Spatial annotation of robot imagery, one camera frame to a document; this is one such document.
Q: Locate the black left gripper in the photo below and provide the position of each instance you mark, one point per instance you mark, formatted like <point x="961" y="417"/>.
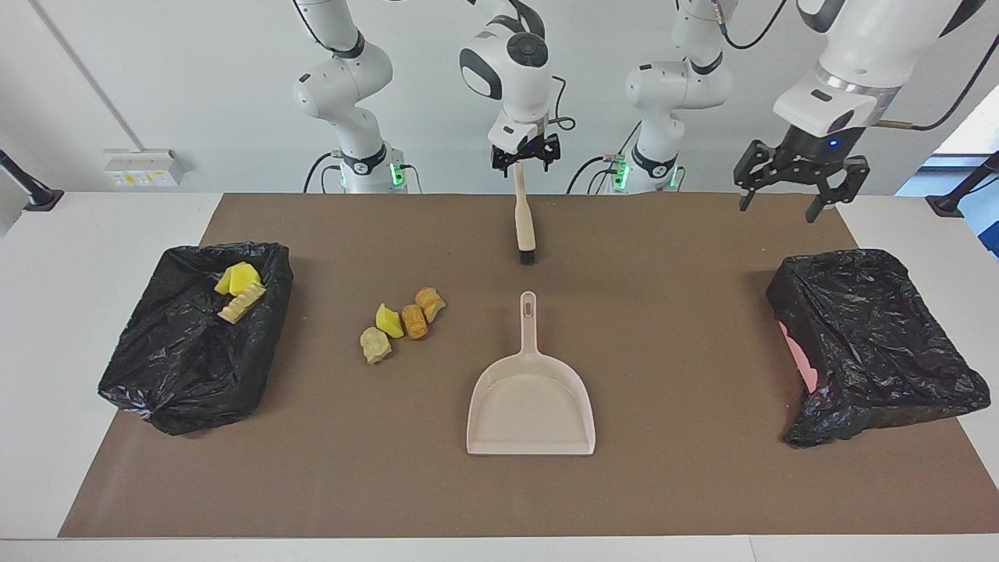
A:
<point x="819" y="152"/>

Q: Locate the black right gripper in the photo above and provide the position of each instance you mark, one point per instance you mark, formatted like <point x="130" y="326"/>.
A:
<point x="519" y="148"/>

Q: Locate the beige hand brush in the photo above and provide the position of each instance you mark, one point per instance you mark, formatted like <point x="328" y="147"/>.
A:
<point x="524" y="218"/>

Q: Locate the plain yellow sponge piece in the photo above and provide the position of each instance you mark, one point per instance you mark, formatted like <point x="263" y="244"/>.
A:
<point x="389" y="321"/>

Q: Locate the pale cream foam chunk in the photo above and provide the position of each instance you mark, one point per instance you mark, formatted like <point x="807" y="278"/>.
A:
<point x="375" y="345"/>

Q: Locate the beige plastic dustpan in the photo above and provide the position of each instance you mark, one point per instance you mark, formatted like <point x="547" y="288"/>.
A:
<point x="531" y="406"/>

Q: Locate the large green yellow sponge piece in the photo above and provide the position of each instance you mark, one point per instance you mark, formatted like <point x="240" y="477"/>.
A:
<point x="246" y="277"/>

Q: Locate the beige ridged foam chunk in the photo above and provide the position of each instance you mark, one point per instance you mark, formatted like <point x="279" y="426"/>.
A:
<point x="242" y="303"/>

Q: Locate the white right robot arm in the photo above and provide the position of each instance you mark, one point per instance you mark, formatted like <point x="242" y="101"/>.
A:
<point x="343" y="86"/>

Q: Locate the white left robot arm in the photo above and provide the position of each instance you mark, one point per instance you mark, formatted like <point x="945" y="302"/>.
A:
<point x="874" y="47"/>

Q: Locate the pink bin with black bag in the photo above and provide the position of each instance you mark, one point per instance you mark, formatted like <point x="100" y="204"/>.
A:
<point x="874" y="343"/>

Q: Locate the black bag lined bin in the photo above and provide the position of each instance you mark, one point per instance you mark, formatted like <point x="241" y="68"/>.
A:
<point x="179" y="367"/>

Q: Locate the brown table mat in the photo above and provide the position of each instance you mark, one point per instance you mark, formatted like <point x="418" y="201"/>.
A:
<point x="390" y="484"/>

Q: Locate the black camera stand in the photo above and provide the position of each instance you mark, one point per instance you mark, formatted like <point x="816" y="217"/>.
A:
<point x="948" y="204"/>
<point x="39" y="197"/>

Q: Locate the white wall socket box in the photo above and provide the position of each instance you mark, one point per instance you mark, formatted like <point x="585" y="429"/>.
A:
<point x="144" y="168"/>

